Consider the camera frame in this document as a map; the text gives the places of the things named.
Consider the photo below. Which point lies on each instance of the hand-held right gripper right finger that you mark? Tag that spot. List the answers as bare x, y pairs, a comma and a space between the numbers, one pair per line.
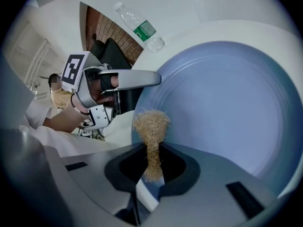
208, 181

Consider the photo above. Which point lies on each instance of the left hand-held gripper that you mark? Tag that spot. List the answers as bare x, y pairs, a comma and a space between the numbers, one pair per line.
73, 72

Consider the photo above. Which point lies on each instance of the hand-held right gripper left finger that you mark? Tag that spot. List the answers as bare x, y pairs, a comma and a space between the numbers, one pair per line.
94, 174

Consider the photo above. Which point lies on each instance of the straw fibre bundle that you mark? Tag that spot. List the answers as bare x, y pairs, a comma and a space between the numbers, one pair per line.
151, 126

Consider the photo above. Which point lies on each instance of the big blue plate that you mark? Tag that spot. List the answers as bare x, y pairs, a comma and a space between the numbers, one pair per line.
225, 107

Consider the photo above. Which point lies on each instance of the person's left forearm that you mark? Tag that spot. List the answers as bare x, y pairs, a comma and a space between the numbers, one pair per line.
64, 120

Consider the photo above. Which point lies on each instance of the person's left hand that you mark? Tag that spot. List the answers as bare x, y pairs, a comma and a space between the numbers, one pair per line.
111, 80

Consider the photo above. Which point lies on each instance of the person's white shirt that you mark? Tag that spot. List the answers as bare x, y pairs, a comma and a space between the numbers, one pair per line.
78, 143

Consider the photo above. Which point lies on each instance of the black high-back office chair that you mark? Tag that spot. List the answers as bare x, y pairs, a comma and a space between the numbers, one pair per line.
113, 53

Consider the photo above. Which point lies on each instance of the white desk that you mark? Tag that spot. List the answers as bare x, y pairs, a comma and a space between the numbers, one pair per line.
172, 45

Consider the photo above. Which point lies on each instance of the clear water bottle green label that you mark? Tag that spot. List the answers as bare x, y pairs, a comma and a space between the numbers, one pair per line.
144, 29

